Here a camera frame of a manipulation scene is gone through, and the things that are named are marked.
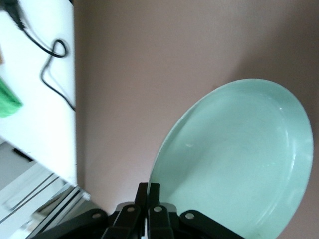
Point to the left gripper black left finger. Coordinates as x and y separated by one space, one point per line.
124 221

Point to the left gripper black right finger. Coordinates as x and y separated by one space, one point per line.
159 221

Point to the pale green round plate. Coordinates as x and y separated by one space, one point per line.
236 154

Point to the white side board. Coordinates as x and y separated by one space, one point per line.
30 119

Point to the brown table cover mat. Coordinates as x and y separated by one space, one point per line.
149 74

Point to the bright green soft object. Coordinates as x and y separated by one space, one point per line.
7 102

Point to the aluminium frame profile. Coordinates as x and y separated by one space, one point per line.
37 189

